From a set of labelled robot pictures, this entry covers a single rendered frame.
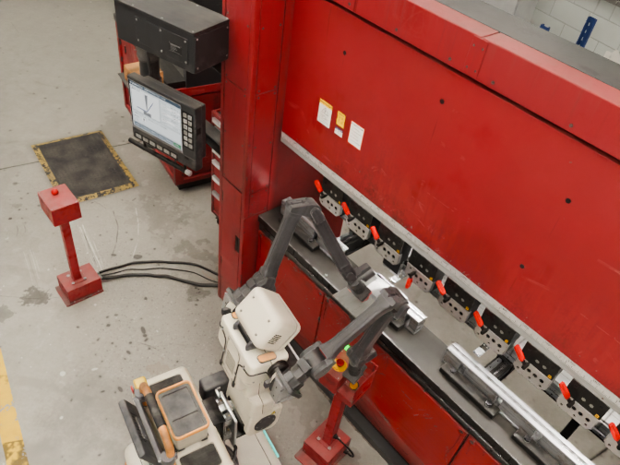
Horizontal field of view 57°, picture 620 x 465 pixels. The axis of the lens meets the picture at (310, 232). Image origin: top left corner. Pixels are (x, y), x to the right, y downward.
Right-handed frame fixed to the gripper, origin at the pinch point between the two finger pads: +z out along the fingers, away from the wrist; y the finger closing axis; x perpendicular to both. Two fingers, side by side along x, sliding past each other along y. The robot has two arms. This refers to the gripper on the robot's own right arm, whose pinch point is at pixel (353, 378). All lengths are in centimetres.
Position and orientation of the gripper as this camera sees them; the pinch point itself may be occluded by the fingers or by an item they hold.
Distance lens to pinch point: 266.9
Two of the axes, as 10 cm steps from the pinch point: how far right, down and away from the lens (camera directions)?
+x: -7.5, -5.1, 4.2
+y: 6.6, -6.2, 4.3
